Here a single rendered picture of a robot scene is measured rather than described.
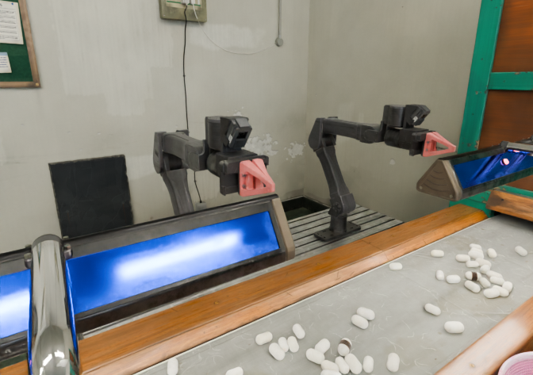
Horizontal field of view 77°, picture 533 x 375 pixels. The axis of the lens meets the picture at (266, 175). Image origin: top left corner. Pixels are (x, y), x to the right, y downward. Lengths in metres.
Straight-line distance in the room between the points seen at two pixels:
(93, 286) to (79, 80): 2.14
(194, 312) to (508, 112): 1.22
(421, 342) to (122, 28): 2.29
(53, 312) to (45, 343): 0.02
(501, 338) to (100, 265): 0.74
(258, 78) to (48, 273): 2.70
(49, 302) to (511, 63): 1.44
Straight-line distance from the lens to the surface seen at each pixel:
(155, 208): 2.67
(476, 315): 0.94
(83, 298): 0.34
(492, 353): 0.81
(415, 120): 1.06
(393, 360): 0.73
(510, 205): 1.45
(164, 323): 0.78
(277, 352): 0.71
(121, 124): 2.48
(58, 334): 0.22
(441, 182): 0.68
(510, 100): 1.47
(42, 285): 0.27
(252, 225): 0.39
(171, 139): 0.92
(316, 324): 0.80
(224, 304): 0.81
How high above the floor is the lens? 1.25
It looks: 16 degrees down
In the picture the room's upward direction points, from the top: straight up
